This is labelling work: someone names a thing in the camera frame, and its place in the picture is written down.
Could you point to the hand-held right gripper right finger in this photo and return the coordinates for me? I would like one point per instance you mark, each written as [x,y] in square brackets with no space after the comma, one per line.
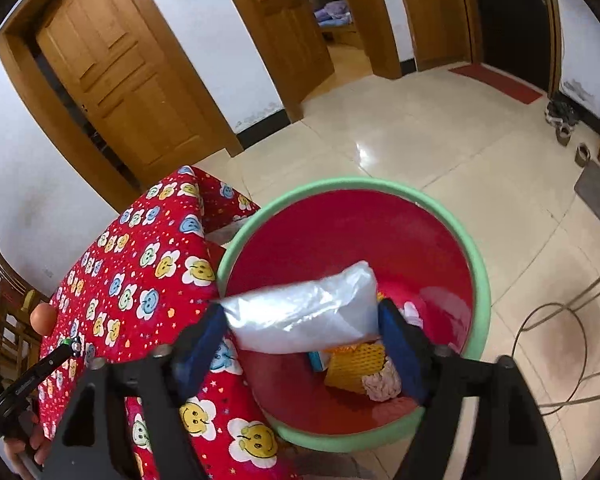
[400,355]

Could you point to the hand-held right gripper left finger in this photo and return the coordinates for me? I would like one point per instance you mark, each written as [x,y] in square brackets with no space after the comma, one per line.
[205,347]

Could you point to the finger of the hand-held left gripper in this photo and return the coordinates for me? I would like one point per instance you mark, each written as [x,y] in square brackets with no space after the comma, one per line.
[35,375]

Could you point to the white tissue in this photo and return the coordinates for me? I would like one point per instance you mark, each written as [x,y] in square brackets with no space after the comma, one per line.
[382,382]

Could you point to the yellow foam fruit net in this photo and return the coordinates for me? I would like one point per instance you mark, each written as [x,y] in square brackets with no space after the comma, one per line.
[352,365]

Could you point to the white and blue carton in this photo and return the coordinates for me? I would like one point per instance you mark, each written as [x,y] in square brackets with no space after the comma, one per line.
[320,360]

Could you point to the clear plastic bag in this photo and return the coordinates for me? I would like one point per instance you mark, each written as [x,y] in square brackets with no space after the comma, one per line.
[305,315]

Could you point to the red basin with green rim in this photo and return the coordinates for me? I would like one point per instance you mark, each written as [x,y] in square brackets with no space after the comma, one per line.
[330,240]

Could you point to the person's left hand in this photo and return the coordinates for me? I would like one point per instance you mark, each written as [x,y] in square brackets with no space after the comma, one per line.
[27,452]

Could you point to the crumpled white paper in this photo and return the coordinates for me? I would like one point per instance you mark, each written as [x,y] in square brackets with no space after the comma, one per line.
[412,312]

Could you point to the red apple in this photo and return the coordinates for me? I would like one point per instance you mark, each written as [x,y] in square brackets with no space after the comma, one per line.
[44,317]

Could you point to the wooden chair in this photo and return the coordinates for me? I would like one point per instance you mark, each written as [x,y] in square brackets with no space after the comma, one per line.
[10,300]

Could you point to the red floral tablecloth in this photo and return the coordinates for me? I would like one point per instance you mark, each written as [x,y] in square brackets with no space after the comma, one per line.
[145,280]

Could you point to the brown slipper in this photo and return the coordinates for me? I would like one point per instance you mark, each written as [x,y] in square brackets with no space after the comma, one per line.
[564,135]
[583,155]

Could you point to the red doormat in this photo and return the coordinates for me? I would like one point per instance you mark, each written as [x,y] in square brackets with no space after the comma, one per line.
[497,84]

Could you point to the closed wooden door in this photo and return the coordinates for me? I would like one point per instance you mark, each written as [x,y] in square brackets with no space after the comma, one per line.
[125,70]

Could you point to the dark shoes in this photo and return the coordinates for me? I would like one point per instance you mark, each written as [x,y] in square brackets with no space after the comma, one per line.
[562,112]

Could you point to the open wooden door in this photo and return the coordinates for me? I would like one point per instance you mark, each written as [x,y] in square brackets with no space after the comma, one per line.
[285,30]

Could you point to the low wooden cabinet door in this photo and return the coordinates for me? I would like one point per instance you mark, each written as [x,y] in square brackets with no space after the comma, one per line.
[437,20]

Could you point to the bed with blue bedding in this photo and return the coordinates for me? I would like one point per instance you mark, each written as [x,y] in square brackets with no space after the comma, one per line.
[332,12]

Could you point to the dark entrance door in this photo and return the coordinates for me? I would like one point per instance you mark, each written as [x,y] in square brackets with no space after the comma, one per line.
[515,15]

